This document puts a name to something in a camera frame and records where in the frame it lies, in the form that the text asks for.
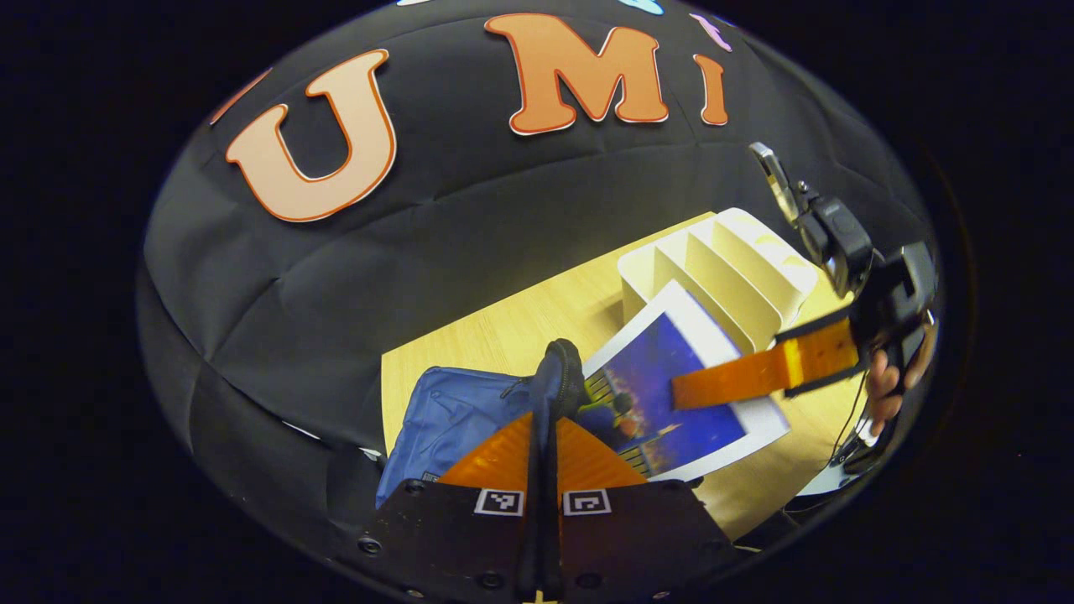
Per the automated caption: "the white bookshelf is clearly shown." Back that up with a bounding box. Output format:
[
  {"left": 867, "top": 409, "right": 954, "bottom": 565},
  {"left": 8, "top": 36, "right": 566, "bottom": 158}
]
[{"left": 618, "top": 207, "right": 819, "bottom": 353}]

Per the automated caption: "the blue schoolbag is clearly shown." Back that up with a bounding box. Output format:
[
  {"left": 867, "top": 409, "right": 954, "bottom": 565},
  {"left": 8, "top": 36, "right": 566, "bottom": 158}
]
[{"left": 375, "top": 338, "right": 639, "bottom": 508}]

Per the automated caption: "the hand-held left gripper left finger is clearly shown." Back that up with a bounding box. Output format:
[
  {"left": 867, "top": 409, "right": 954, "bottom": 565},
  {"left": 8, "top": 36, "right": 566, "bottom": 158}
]
[{"left": 357, "top": 411, "right": 542, "bottom": 603}]

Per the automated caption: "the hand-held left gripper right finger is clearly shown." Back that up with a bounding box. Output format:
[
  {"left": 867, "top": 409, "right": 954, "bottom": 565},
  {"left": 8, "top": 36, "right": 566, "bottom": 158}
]
[{"left": 550, "top": 417, "right": 739, "bottom": 603}]

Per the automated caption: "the blue cover book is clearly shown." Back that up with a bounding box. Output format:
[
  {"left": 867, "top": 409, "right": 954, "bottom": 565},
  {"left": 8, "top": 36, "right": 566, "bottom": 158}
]
[{"left": 581, "top": 279, "right": 791, "bottom": 483}]

